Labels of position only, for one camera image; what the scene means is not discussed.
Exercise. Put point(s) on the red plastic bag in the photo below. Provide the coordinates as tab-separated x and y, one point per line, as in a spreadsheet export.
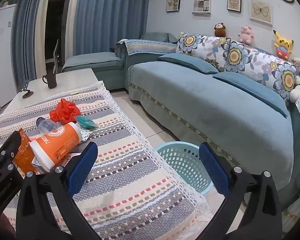
63	112

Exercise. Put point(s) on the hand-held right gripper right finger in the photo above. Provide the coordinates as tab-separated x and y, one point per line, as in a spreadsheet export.
213	170

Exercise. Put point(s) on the pink pig plush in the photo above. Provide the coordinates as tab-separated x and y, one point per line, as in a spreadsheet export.
246	35

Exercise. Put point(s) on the floral sofa back cover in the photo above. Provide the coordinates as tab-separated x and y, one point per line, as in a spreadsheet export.
240	55

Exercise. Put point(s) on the brown monkey plush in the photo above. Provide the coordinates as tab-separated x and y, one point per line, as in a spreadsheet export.
220	30

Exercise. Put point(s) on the dark framed picture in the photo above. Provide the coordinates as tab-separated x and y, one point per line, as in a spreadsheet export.
173	0

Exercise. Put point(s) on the clear plastic bottle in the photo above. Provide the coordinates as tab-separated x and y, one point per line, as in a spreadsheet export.
46	125

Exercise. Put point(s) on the teal sofa footstool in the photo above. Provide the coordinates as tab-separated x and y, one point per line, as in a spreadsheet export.
95	62

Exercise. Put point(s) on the dark brown mug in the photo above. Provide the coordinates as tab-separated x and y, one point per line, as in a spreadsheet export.
51	81

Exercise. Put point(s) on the orange snack packet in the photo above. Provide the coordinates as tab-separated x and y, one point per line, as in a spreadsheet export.
23	152

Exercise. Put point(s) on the white refrigerator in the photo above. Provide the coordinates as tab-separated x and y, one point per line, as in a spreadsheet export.
3	55

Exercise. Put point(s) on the orange and white paper cup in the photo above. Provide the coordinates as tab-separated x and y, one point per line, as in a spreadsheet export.
57	142

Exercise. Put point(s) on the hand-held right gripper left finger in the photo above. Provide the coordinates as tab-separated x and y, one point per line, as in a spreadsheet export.
82	166

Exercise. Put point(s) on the butterfly framed picture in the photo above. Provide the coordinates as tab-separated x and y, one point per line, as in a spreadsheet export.
260	12

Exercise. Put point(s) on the light blue plastic basket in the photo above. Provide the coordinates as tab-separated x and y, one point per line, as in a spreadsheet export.
180	165

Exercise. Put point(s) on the flat teal cushion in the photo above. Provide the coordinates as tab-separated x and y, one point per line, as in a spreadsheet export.
252	90
187	62

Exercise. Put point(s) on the yellow plush toy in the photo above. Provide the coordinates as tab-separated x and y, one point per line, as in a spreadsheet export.
282	46

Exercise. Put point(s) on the striped armrest cover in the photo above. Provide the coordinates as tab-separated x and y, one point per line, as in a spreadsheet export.
145	46

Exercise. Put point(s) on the dark chair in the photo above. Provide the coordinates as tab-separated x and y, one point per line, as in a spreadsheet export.
56	57

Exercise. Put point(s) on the white coffee table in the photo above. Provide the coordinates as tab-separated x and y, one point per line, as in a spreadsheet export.
72	80

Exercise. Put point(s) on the striped woven tablecloth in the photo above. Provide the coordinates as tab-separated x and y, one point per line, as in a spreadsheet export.
130	180

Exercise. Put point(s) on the white canvas picture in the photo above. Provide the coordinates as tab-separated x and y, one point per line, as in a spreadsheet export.
202	4

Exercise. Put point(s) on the small dark ornament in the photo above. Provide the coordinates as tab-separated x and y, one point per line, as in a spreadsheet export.
27	95

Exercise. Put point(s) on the teal plastic packet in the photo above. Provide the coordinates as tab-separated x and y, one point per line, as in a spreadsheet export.
86	123

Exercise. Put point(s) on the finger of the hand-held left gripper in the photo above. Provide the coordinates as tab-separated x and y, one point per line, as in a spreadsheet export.
8	146

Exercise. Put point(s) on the crown framed picture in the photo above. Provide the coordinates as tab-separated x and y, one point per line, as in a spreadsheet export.
234	3

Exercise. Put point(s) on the teal sofa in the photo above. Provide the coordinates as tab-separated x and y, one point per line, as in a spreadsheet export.
202	105

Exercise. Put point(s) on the polka dot wrapper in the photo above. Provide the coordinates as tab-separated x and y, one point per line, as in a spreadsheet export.
85	134

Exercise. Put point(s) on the blue striped curtain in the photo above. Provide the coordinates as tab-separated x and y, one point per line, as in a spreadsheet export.
26	35
110	15

